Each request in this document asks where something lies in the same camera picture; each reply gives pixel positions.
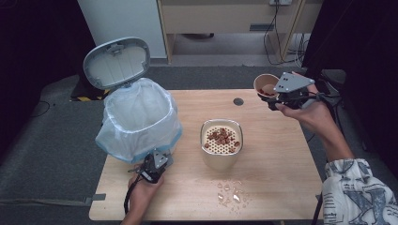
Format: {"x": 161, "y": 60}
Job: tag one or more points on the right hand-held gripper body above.
{"x": 294, "y": 86}

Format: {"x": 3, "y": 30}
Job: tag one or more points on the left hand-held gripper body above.
{"x": 153, "y": 168}

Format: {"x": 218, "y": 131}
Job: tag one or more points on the brown food scraps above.
{"x": 222, "y": 139}
{"x": 266, "y": 92}

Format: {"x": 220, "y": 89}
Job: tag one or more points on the brown paper cup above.
{"x": 263, "y": 82}

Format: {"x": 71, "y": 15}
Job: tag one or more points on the beige strainer container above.
{"x": 220, "y": 161}

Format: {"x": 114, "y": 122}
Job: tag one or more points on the white grey pedal trash bin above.
{"x": 115, "y": 65}

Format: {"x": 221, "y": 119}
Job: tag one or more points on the person's left hand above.
{"x": 142, "y": 197}

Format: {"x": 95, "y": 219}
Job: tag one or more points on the person's right hand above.
{"x": 316, "y": 117}

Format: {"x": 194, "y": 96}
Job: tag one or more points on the grey round table grommet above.
{"x": 238, "y": 101}

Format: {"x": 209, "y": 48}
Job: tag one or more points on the translucent plastic bin liner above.
{"x": 137, "y": 118}

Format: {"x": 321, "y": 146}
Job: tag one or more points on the grey tape strip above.
{"x": 95, "y": 199}

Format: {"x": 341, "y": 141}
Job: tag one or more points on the black curtain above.
{"x": 366, "y": 47}
{"x": 37, "y": 47}

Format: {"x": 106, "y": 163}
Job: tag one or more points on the white power strip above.
{"x": 280, "y": 2}

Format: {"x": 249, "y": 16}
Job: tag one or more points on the spilled water droplets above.
{"x": 235, "y": 195}

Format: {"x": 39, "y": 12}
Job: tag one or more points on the light wooden desk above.
{"x": 219, "y": 18}

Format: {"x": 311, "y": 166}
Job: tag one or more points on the white patterned sleeve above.
{"x": 359, "y": 193}

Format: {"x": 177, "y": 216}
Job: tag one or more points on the white cabinet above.
{"x": 125, "y": 18}

